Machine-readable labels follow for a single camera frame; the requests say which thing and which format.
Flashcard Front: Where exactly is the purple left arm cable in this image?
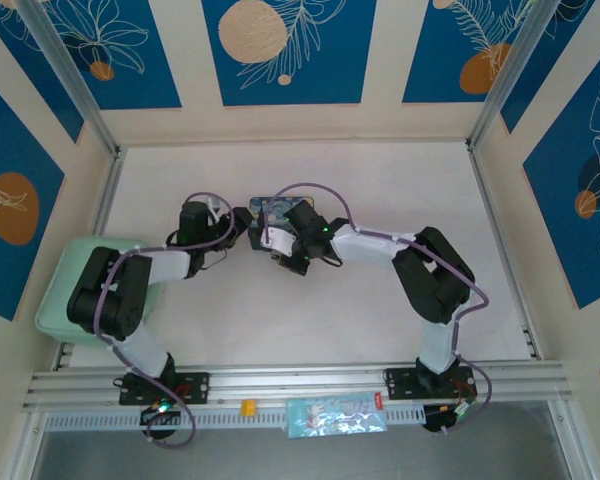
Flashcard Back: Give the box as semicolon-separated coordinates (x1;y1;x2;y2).
93;192;251;451

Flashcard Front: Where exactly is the aluminium frame leg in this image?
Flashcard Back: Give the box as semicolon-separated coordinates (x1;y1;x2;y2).
548;399;595;480
8;409;49;480

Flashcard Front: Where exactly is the white slotted cable duct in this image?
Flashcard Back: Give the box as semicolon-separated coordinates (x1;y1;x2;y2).
44;405;426;432

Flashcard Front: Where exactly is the aluminium cross rail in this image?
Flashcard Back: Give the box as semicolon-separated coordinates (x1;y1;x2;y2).
22;362;566;412

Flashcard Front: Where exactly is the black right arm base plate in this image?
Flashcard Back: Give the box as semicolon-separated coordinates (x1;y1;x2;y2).
382;366;480;401

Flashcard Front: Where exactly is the mint green zip pouch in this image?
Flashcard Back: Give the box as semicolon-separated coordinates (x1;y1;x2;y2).
34;235;159;347

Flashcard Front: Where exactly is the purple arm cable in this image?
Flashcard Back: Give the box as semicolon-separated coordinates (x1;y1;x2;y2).
259;180;494;436
93;192;251;451

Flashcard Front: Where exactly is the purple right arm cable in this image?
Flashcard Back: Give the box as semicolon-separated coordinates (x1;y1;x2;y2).
259;180;494;436

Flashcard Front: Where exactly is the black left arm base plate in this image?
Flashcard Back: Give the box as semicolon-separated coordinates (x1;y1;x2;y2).
117;372;212;406

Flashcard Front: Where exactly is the black electronics box with LED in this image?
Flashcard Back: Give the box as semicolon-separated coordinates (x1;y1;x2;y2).
138;403;182;442
422;403;477;435

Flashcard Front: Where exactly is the starry night print box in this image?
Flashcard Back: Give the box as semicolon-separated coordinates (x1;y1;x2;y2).
248;195;316;254

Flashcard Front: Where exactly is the light blue patterned pack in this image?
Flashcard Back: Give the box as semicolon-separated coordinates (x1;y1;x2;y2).
284;392;389;440

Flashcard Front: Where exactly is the aluminium frame post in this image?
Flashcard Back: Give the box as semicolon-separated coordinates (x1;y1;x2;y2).
17;0;122;157
467;0;556;151

